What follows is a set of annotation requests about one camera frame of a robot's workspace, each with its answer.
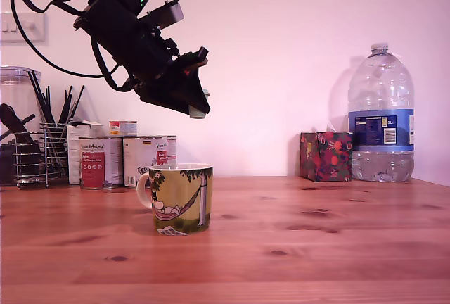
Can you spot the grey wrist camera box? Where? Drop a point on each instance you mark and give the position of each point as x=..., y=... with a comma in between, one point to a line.
x=174, y=13

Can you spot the black chopstick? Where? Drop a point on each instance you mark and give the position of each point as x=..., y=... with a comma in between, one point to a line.
x=45, y=98
x=49, y=105
x=40, y=98
x=64, y=105
x=67, y=105
x=76, y=101

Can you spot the large clear water bottle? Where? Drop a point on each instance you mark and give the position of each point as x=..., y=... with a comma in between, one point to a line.
x=381, y=124

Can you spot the white cardboard box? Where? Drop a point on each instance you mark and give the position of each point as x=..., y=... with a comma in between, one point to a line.
x=74, y=156

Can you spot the white label tin can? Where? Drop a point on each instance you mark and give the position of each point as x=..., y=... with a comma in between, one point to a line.
x=139, y=156

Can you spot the red label tin can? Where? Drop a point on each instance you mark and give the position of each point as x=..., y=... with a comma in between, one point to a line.
x=100, y=163

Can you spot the white wall switch plate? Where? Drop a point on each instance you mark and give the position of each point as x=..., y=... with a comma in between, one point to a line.
x=24, y=27

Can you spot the dark wooden utensil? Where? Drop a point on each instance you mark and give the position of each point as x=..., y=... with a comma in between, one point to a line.
x=8, y=115
x=22, y=137

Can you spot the green illustrated ceramic mug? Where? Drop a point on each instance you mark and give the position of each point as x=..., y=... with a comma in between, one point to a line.
x=183, y=198

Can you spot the floral tissue box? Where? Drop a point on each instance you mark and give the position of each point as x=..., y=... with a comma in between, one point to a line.
x=327, y=158

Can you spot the small tin can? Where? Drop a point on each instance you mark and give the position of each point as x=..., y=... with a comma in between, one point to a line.
x=123, y=128

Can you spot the grey coffee capsule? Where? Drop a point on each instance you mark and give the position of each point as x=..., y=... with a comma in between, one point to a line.
x=197, y=112

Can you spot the clear plastic storage jar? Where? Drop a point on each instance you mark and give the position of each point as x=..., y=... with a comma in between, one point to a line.
x=15, y=86

